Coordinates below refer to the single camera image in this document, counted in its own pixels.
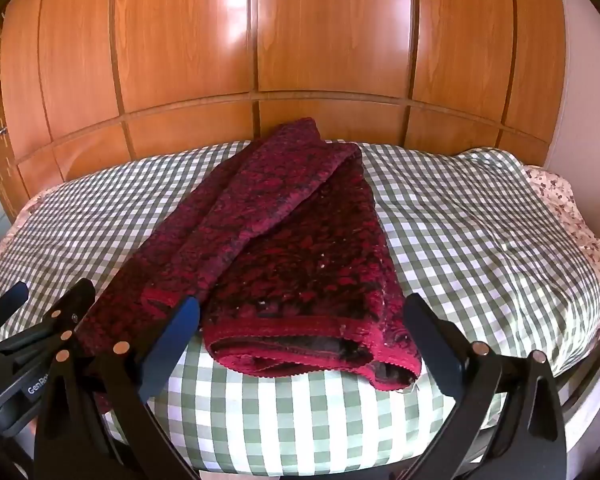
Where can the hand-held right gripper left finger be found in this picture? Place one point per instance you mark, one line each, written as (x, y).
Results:
(172, 340)

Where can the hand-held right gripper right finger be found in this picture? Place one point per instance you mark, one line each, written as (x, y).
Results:
(430, 345)

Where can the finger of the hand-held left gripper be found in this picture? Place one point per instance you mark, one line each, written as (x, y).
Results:
(72, 305)
(7, 305)

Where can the dark red patterned garment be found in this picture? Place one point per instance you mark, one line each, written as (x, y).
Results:
(300, 240)

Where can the green white checked bedsheet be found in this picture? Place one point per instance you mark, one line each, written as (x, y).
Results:
(455, 240)

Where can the white mattress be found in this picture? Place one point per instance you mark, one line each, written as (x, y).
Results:
(580, 385)

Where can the floral pillow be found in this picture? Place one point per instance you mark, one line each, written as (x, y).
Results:
(570, 210)

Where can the wooden wardrobe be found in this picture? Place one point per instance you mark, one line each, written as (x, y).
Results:
(300, 45)

